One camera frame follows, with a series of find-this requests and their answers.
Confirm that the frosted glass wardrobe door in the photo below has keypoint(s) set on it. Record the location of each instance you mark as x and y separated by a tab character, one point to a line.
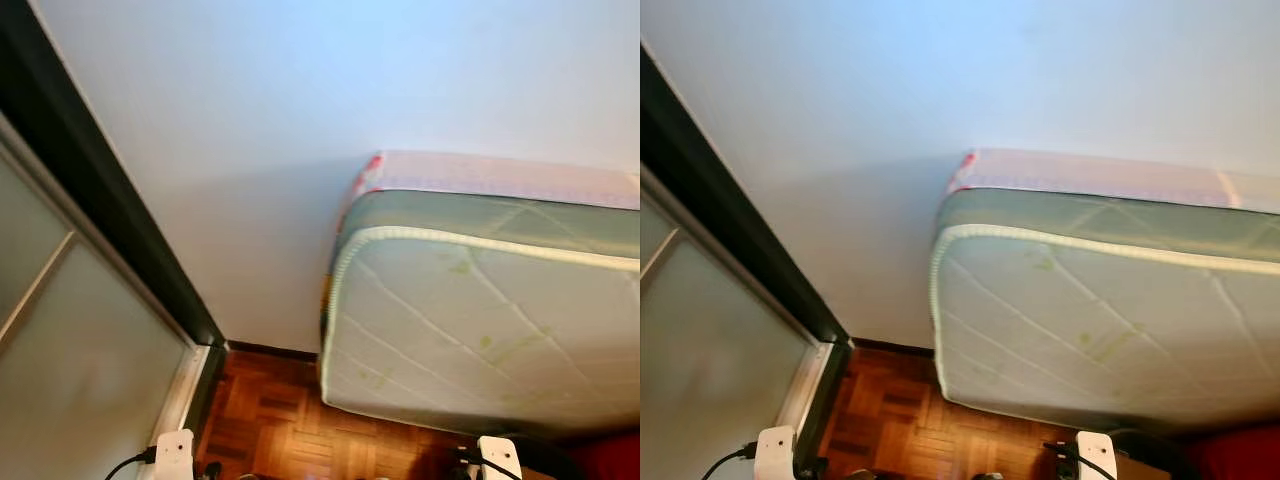
80	380
700	380

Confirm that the white green quilted mattress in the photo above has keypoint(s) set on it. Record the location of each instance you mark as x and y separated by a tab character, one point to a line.
450	320
1080	320

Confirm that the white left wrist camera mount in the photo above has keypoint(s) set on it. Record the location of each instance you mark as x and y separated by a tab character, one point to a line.
175	455
775	455

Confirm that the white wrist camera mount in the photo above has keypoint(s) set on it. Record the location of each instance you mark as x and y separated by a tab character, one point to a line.
1097	455
775	455
498	458
175	455

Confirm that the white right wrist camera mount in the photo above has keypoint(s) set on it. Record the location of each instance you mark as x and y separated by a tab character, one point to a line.
498	458
1097	455

